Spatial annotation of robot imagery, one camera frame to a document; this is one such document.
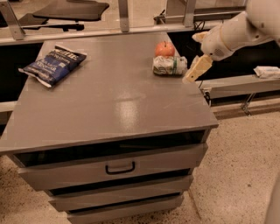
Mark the crushed white 7up can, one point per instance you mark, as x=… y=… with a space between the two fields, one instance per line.
x=172 y=65

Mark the white packet on ledge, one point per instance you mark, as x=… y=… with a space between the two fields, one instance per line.
x=267 y=72

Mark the black office chair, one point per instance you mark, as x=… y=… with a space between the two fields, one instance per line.
x=64 y=14

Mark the blue chip bag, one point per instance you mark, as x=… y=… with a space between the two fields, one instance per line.
x=55 y=66

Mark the grey drawer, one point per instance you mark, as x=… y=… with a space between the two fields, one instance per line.
x=121 y=193
x=92 y=170
x=114 y=212

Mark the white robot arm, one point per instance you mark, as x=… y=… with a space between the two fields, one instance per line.
x=259 y=23

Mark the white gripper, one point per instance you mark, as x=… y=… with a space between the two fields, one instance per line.
x=213 y=44

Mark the black drawer handle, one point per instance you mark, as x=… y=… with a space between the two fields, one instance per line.
x=110 y=170

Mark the middle grey drawer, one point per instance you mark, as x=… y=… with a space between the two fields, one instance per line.
x=121 y=193

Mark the red apple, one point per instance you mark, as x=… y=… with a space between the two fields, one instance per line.
x=165 y=49

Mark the top grey drawer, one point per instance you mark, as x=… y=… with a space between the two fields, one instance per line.
x=92 y=170

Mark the grey drawer cabinet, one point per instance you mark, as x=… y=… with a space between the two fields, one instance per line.
x=111 y=104

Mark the bottom grey drawer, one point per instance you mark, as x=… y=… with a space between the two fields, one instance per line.
x=114 y=212

